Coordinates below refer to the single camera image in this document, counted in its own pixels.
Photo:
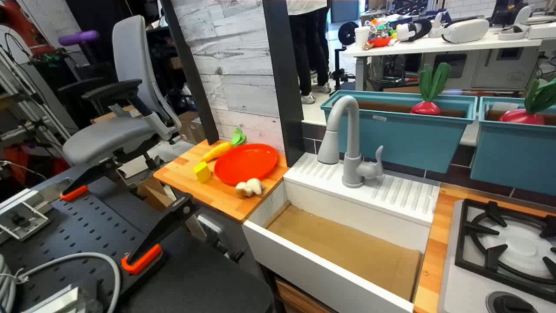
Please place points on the grey toy kitchen tap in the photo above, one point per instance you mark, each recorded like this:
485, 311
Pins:
351, 145

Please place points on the grey office chair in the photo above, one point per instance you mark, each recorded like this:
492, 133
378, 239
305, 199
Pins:
131, 64

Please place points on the yellow toy block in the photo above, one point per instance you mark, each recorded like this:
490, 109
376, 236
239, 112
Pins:
202, 173

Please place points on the white toy garlic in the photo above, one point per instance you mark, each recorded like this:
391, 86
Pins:
249, 187

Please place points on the metal shelving rack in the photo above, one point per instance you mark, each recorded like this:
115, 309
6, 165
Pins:
28, 98

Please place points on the black frame post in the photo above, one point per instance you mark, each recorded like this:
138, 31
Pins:
284, 81
192, 76

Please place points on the orange plastic plate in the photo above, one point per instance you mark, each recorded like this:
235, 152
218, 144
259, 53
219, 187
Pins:
245, 163

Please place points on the white work table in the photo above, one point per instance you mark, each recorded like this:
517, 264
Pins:
440, 46

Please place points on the wooden counter around stove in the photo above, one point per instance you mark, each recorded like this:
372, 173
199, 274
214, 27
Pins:
431, 262

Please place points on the purple foam roller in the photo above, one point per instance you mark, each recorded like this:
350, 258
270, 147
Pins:
79, 39

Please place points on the teal planter box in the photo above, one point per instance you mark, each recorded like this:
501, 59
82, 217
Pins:
405, 140
515, 154

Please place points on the person white shirt black trousers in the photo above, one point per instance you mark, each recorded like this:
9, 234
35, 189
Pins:
306, 46

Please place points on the wooden butcher block countertop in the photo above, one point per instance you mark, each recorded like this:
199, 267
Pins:
192, 184

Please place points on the grey toy stove black grates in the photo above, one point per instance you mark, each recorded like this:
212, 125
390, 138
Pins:
510, 255

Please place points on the white toy kitchen sink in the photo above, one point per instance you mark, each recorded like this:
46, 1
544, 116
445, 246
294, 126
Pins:
371, 210

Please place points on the toy carrot with green top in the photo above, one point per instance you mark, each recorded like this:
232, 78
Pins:
218, 151

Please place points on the white wood backdrop panel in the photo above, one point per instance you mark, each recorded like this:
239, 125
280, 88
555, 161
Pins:
237, 64

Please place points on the silver metal bracket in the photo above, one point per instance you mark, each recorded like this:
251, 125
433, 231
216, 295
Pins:
21, 220

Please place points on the white cup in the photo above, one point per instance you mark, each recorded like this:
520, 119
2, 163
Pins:
362, 38

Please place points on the red toy radish green leaves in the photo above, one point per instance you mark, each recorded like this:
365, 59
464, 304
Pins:
431, 88
522, 116

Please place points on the white VR headset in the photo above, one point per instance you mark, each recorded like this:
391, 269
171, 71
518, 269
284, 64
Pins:
464, 31

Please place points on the black filament spool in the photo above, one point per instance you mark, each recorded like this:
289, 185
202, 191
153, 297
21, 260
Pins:
348, 34

